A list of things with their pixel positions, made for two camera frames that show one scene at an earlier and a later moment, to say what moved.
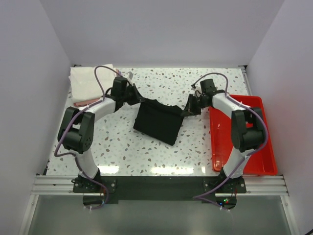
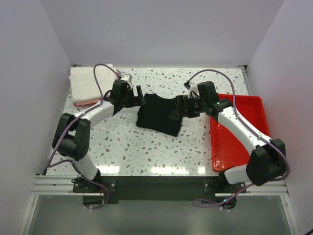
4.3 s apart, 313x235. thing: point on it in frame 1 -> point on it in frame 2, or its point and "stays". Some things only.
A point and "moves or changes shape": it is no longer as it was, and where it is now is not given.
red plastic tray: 262,162 stays
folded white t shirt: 84,86 stays
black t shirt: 159,121 moves or changes shape
